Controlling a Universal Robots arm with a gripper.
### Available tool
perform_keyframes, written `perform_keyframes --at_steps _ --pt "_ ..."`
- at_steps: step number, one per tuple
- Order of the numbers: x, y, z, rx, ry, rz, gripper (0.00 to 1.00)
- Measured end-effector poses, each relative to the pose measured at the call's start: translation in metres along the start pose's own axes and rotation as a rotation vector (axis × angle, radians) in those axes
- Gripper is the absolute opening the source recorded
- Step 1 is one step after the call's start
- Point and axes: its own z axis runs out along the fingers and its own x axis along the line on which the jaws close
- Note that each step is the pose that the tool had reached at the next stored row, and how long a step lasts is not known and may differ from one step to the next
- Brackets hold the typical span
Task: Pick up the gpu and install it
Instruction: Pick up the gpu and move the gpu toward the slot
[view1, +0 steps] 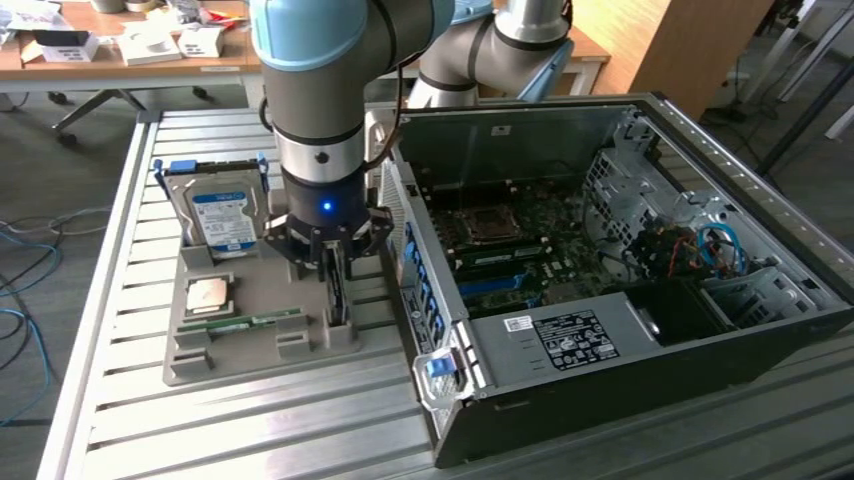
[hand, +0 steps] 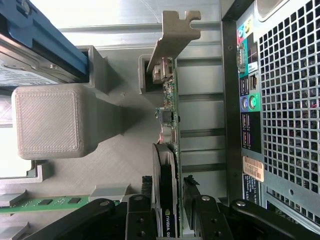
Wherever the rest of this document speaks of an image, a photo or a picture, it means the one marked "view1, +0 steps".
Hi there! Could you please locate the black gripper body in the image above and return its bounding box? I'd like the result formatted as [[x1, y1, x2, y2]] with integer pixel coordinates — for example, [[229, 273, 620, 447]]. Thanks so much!
[[280, 169, 374, 245]]

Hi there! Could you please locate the green graphics card black shroud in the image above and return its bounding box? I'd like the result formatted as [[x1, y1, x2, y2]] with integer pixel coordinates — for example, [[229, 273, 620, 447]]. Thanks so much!
[[318, 242, 352, 326]]

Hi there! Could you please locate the hard disk in blue caddy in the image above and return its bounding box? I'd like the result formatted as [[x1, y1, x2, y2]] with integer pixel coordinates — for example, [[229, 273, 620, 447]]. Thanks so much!
[[152, 153, 272, 261]]

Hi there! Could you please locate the grey parts rack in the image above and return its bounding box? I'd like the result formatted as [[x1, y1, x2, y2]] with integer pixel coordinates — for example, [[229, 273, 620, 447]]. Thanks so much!
[[163, 188, 366, 387]]

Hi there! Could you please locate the CPU with metal lid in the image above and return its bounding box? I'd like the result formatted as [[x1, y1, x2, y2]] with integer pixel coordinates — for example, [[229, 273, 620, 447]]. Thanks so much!
[[184, 278, 232, 314]]

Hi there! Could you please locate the CPU socket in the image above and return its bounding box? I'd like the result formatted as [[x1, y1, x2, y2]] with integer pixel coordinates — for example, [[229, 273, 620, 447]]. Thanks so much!
[[459, 205, 526, 244]]

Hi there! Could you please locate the green RAM stick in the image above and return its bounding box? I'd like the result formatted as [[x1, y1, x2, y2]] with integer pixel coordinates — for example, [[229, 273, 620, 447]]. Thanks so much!
[[176, 308, 303, 335], [466, 244, 542, 269]]

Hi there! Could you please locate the blue expansion slot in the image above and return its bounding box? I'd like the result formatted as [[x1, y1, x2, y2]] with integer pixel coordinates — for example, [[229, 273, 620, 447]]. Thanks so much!
[[458, 277, 526, 296]]

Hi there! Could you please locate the blue case latch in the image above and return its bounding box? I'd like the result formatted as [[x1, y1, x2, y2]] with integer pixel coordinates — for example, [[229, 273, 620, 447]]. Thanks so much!
[[426, 352, 459, 379]]

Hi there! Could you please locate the green motherboard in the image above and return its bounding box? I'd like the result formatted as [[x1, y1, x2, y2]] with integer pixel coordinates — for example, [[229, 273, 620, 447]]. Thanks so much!
[[426, 184, 642, 319]]

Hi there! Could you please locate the grey power supply unit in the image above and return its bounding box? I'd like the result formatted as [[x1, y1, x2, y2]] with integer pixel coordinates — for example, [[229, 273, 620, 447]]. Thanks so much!
[[466, 292, 662, 386]]

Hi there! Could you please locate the white box with dark label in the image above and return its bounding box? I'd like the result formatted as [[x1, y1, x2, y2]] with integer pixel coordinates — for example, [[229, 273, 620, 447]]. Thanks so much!
[[177, 27, 227, 59]]

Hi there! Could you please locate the wooden desk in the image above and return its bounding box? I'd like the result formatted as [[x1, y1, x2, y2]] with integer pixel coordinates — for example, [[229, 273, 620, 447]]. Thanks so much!
[[0, 0, 612, 109]]

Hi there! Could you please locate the white box with round insert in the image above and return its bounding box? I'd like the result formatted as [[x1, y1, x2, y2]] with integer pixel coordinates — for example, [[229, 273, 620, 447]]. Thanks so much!
[[117, 22, 183, 66]]

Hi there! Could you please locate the black open PC case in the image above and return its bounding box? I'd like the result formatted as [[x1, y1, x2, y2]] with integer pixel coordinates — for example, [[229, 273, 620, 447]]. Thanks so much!
[[363, 91, 854, 470]]

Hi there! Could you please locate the black plastic air shroud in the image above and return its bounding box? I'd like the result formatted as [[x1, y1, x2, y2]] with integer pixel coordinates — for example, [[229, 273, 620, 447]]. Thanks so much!
[[626, 279, 739, 346]]

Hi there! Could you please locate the white box with black lid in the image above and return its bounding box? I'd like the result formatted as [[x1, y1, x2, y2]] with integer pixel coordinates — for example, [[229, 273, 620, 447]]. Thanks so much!
[[31, 29, 101, 64]]

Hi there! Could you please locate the loose papers pile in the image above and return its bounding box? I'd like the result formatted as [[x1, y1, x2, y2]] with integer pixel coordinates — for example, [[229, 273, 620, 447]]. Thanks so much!
[[0, 0, 75, 32]]

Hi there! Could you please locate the wooden cabinet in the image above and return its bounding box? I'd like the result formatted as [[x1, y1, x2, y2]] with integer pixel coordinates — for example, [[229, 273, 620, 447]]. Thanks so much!
[[626, 0, 779, 121]]

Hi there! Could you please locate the metal disk bay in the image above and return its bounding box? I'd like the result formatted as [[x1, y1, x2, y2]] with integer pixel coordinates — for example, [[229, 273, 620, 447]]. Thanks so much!
[[699, 267, 822, 329]]

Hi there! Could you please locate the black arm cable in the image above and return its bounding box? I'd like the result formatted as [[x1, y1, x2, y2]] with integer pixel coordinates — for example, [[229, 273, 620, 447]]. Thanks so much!
[[363, 49, 410, 174]]

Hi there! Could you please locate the grey floor cable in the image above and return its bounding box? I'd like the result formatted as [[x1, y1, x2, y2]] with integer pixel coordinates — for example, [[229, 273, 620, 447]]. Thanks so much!
[[0, 207, 112, 239]]

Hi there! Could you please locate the blue floor cable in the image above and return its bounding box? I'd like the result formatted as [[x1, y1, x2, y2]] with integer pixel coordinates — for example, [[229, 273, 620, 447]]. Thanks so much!
[[0, 222, 63, 427]]

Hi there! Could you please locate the red wire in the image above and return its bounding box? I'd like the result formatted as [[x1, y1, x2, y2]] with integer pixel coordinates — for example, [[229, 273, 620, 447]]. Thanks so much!
[[670, 237, 702, 269]]

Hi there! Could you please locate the blue data wire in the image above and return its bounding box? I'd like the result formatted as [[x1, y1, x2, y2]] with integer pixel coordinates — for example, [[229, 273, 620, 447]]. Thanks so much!
[[696, 222, 749, 279]]

